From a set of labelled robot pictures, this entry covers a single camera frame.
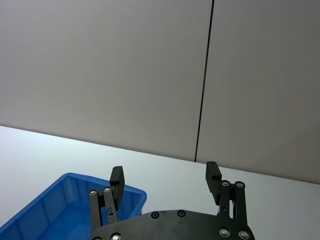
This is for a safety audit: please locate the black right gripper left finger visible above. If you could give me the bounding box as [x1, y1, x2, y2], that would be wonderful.
[88, 165, 126, 229]

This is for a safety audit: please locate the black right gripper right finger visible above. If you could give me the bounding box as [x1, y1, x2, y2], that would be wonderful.
[204, 161, 249, 229]

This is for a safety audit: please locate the blue plastic bin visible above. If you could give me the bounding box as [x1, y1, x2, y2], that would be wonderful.
[0, 172, 147, 240]

